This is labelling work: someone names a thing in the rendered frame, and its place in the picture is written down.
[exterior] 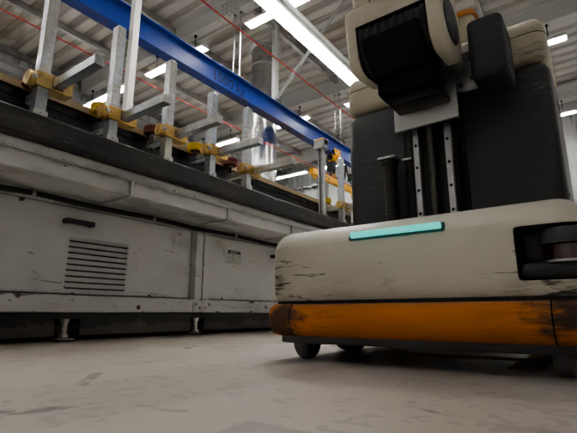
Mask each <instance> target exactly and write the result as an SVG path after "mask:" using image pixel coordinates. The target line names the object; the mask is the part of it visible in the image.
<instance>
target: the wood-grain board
mask: <svg viewBox="0 0 577 433"><path fill-rule="evenodd" d="M0 82H3V83H6V84H8V85H10V86H13V87H15V88H18V89H21V90H24V91H26V92H28V93H32V92H31V91H29V90H27V89H25V88H23V87H22V85H21V80H19V79H16V78H14V77H12V76H8V75H6V74H3V73H2V72H0ZM48 100H49V101H52V102H55V103H57V104H59V105H62V106H64V107H68V108H70V109H73V110H75V111H78V112H80V113H84V114H86V115H88V116H91V117H93V118H96V119H99V118H98V117H95V116H94V115H92V114H91V113H90V108H89V107H85V106H84V105H81V104H79V103H76V102H74V101H71V100H67V101H66V102H63V101H60V100H58V99H55V98H53V97H51V98H49V99H48ZM130 132H133V133H136V134H137V135H140V136H142V137H146V136H145V135H144V134H143V129H141V128H139V127H137V128H135V129H133V130H130ZM146 138H148V139H151V137H146ZM172 148H174V149H177V150H180V151H182V152H185V153H186V154H189V155H192V156H194V155H193V154H191V153H189V152H187V147H186V146H184V145H180V146H178V145H176V144H174V143H173V145H172ZM216 165H218V166H220V167H223V168H226V167H224V166H223V162H218V161H216ZM226 169H229V168H226ZM256 180H258V181H260V182H263V183H265V184H267V185H270V186H274V187H275V188H278V189H281V190H283V191H285V192H289V193H292V194H294V195H296V196H298V197H301V198H304V199H307V200H309V201H312V202H314V203H316V204H318V203H319V200H318V199H316V198H313V197H310V196H308V195H306V194H304V193H301V192H297V191H296V190H293V189H291V188H288V187H286V186H283V185H280V184H278V183H276V182H274V181H271V180H267V179H266V178H263V177H261V178H260V179H256Z"/></svg>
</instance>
